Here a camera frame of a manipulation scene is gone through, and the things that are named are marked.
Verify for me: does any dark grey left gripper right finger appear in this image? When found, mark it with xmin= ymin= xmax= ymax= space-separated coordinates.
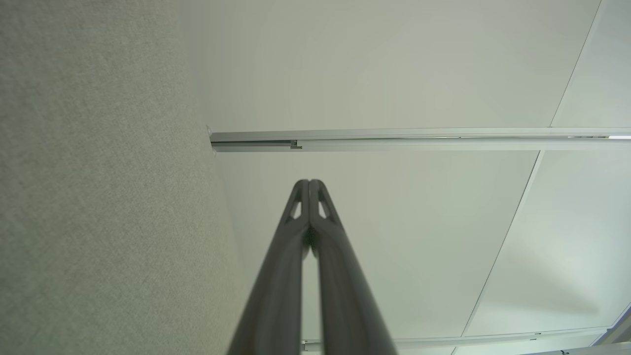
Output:
xmin=309 ymin=179 xmax=398 ymax=355

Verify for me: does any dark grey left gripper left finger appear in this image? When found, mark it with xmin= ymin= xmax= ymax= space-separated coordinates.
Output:
xmin=226 ymin=179 xmax=310 ymax=355

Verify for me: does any aluminium partition post with clip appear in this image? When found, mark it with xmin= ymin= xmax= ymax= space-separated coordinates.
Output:
xmin=206 ymin=125 xmax=631 ymax=153

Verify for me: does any grey metal frame bar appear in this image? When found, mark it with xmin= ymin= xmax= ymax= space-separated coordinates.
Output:
xmin=523 ymin=306 xmax=631 ymax=355

